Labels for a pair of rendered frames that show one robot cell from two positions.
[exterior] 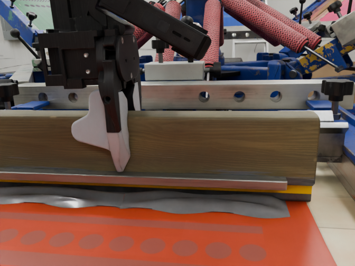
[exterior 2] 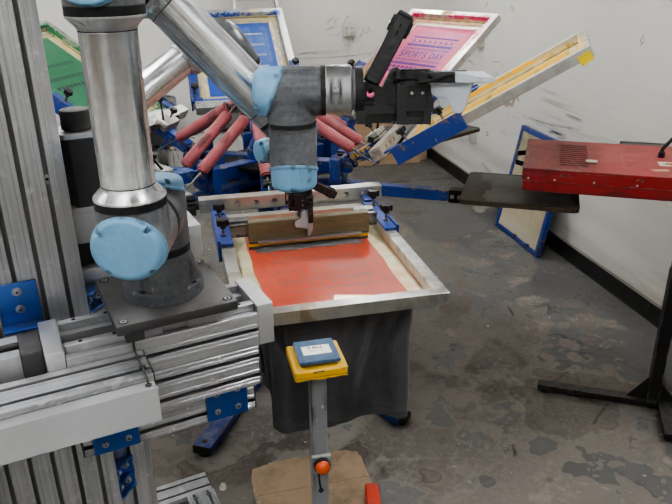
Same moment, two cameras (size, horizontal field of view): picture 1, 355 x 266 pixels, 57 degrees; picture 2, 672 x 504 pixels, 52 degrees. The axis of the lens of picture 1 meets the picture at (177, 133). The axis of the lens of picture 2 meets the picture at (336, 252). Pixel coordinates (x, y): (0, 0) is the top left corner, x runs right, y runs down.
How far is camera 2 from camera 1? 1.99 m
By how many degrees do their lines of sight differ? 22
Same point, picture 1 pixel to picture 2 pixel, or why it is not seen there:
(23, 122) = (274, 223)
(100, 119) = (304, 219)
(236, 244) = (351, 249)
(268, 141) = (354, 220)
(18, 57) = not seen: outside the picture
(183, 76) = not seen: hidden behind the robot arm
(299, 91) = (357, 191)
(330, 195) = (373, 235)
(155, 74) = not seen: hidden behind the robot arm
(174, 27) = (327, 190)
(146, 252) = (329, 254)
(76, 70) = (298, 205)
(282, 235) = (362, 246)
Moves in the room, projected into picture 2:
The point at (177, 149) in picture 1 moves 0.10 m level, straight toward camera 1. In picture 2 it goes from (327, 226) to (339, 236)
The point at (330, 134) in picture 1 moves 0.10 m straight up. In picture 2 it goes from (372, 215) to (372, 187)
